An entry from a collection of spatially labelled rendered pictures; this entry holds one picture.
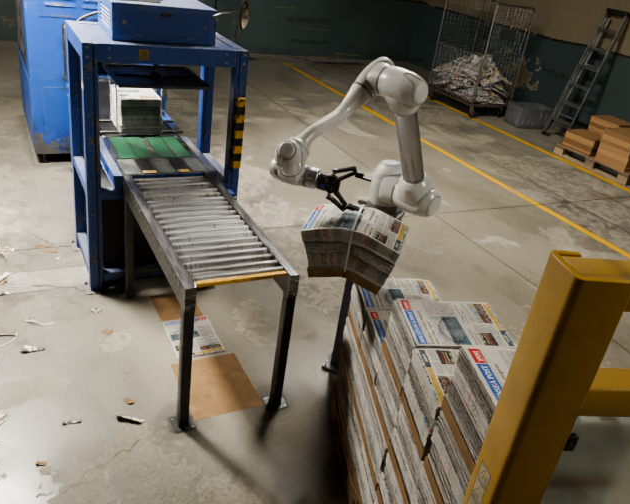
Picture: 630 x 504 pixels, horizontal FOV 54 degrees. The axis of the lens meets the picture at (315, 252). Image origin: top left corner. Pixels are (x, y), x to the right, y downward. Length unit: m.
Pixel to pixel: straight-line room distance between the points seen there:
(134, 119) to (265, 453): 2.54
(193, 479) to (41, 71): 4.08
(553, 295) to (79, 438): 2.57
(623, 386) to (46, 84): 5.51
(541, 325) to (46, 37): 5.39
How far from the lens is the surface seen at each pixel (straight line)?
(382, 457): 2.40
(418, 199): 2.92
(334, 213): 2.64
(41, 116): 6.13
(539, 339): 0.99
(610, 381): 1.11
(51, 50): 6.00
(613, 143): 8.68
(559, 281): 0.94
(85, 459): 3.08
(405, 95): 2.59
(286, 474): 3.02
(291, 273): 2.88
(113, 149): 4.29
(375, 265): 2.52
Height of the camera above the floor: 2.21
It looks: 27 degrees down
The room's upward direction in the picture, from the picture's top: 9 degrees clockwise
